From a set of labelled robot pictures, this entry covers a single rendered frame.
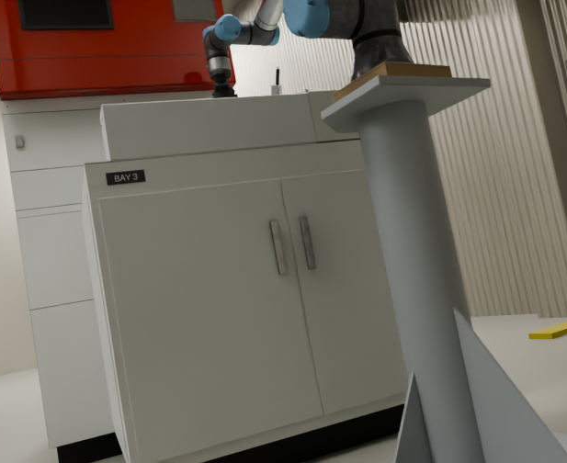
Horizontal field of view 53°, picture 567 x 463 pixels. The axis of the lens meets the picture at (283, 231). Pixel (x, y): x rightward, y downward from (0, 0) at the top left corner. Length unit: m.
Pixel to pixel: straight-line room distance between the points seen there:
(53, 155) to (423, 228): 1.31
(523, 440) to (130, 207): 0.98
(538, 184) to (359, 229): 1.98
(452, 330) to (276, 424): 0.50
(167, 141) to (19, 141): 0.75
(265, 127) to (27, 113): 0.91
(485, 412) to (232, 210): 0.74
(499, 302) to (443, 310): 2.69
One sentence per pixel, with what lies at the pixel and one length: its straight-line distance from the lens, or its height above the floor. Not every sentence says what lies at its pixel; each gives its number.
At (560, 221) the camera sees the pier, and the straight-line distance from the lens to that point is 3.38.
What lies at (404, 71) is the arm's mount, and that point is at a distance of 1.29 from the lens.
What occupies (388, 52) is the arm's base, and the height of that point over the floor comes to 0.92.
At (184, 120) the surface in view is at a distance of 1.49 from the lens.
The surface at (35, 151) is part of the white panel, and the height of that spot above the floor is 1.04.
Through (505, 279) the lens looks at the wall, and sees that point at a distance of 3.87.
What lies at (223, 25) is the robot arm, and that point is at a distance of 1.90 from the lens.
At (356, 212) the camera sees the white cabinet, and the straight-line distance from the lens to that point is 1.58.
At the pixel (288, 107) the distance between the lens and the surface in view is 1.58.
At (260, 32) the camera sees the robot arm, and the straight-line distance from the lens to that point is 1.95.
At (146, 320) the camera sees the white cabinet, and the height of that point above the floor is 0.43.
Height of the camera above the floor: 0.46
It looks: 5 degrees up
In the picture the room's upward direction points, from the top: 10 degrees counter-clockwise
